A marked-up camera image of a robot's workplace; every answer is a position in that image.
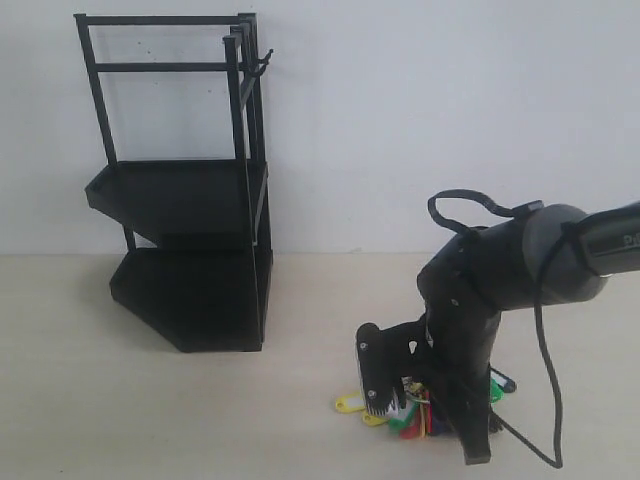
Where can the yellow plastic tag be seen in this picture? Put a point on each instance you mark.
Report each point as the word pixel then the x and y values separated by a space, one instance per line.
pixel 349 403
pixel 372 420

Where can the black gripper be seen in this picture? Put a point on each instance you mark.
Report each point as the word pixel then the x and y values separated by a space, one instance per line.
pixel 448 347

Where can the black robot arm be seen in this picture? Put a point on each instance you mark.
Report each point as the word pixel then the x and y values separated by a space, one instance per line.
pixel 536 256

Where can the black metal shelf rack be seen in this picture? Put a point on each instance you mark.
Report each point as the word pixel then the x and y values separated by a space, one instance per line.
pixel 198 262

